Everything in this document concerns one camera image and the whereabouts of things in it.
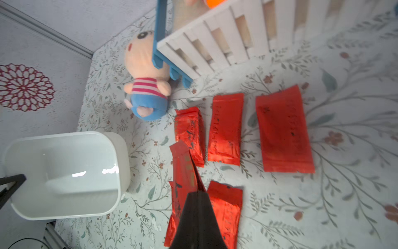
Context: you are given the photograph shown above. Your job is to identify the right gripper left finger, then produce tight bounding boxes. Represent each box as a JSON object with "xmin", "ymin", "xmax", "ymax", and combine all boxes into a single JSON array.
[{"xmin": 170, "ymin": 192, "xmax": 199, "ymax": 249}]

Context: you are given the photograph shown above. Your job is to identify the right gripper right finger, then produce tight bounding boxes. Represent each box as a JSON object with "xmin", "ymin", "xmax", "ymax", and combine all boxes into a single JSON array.
[{"xmin": 199, "ymin": 192, "xmax": 227, "ymax": 249}]

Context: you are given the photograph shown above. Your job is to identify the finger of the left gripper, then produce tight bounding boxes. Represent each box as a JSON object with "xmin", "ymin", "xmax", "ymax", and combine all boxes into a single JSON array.
[{"xmin": 0, "ymin": 174, "xmax": 27, "ymax": 209}]

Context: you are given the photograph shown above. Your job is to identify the red tea bag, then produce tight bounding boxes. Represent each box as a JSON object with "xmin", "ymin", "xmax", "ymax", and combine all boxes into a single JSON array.
[
  {"xmin": 164, "ymin": 141, "xmax": 205, "ymax": 247},
  {"xmin": 207, "ymin": 181, "xmax": 243, "ymax": 249},
  {"xmin": 175, "ymin": 106, "xmax": 205, "ymax": 168},
  {"xmin": 208, "ymin": 93, "xmax": 244, "ymax": 166},
  {"xmin": 256, "ymin": 85, "xmax": 315, "ymax": 174}
]

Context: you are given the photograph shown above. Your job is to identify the white plastic storage box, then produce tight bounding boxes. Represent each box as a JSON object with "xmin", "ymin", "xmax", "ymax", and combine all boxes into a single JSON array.
[{"xmin": 2, "ymin": 131, "xmax": 131, "ymax": 221}]

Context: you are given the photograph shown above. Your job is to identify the plush doll blue pants outside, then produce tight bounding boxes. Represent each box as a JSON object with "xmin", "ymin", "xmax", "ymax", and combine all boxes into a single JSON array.
[{"xmin": 124, "ymin": 31, "xmax": 172, "ymax": 121}]

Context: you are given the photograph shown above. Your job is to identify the blue white toy crib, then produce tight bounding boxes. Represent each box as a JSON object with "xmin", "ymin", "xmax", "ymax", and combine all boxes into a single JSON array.
[{"xmin": 152, "ymin": 0, "xmax": 398, "ymax": 88}]

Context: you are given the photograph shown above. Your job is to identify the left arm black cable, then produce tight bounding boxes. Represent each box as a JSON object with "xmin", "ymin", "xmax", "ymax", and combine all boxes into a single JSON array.
[{"xmin": 7, "ymin": 238, "xmax": 47, "ymax": 249}]

